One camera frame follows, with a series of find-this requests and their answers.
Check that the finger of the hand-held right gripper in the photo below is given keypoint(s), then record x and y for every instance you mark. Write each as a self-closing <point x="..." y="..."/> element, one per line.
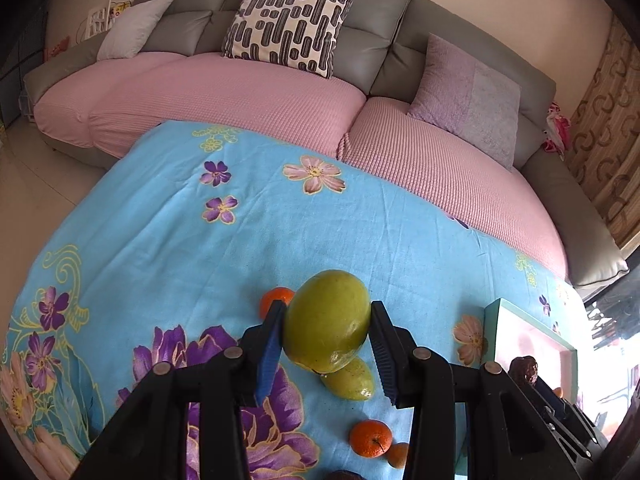
<point x="554" y="402"/>

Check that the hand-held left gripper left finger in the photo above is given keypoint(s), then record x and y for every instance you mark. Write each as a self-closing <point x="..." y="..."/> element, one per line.
<point x="270" y="355"/>

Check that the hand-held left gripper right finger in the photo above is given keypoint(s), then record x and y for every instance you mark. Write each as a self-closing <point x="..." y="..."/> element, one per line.
<point x="386" y="360"/>

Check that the small green mango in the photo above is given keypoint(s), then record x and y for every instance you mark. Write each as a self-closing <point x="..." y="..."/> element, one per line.
<point x="355" y="382"/>

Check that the teal tray with pink inside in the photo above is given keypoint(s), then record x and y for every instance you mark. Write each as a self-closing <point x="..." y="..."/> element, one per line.
<point x="530" y="330"/>

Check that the small orange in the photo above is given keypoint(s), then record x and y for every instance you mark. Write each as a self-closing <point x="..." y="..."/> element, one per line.
<point x="398" y="456"/>

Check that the blue floral blanket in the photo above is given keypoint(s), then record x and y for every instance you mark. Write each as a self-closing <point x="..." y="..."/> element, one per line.
<point x="250" y="220"/>

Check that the pink sofa cover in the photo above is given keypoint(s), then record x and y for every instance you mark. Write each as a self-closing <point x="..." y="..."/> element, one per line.
<point x="250" y="90"/>

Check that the pink bag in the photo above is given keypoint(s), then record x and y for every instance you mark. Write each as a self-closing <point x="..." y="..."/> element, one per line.
<point x="556" y="130"/>

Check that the brown patterned curtain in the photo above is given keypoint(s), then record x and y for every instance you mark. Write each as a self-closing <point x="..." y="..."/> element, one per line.
<point x="610" y="135"/>

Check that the purple cushion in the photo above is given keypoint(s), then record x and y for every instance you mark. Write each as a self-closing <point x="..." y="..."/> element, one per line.
<point x="460" y="90"/>

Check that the grey sofa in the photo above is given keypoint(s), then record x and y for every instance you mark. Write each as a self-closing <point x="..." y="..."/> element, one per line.
<point x="380" y="45"/>

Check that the black and white patterned cushion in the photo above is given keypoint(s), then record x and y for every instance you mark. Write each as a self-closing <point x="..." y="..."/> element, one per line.
<point x="290" y="25"/>

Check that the light grey cushion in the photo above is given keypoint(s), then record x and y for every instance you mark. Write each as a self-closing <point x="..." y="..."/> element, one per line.
<point x="135" y="25"/>

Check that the white rack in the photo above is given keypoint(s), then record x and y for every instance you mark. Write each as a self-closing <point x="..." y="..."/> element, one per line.
<point x="102" y="20"/>

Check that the dark cabinet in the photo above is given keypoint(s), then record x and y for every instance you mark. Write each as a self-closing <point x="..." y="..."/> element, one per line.
<point x="20" y="60"/>

